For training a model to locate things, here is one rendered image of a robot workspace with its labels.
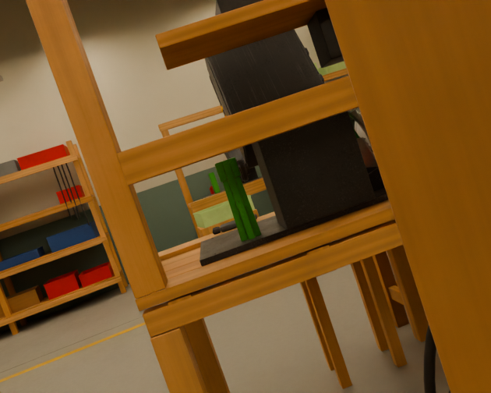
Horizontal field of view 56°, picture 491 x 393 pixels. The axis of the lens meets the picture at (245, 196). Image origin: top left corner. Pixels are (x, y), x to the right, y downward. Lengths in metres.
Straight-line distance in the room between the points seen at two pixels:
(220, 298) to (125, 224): 0.34
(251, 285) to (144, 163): 0.45
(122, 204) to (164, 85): 6.08
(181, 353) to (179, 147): 0.58
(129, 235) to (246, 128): 0.44
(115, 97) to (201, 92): 1.29
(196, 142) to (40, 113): 6.22
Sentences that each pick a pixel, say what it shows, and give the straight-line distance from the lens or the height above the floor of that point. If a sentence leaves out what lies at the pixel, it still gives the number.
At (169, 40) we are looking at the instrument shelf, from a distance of 1.31.
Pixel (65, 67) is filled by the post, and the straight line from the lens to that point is 1.38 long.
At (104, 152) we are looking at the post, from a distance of 1.32.
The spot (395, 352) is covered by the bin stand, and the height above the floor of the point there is 0.08.
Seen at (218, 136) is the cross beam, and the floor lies 1.23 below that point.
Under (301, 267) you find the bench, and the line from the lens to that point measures 1.35.
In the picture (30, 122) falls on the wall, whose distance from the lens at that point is 7.40.
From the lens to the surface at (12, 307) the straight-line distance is 6.99.
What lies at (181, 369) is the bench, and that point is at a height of 0.64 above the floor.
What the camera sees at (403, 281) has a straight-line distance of 2.46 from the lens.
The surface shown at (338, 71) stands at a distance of 7.37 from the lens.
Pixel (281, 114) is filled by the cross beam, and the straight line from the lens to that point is 1.27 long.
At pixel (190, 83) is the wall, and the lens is 7.37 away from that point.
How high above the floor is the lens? 1.14
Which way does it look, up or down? 4 degrees down
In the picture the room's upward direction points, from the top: 19 degrees counter-clockwise
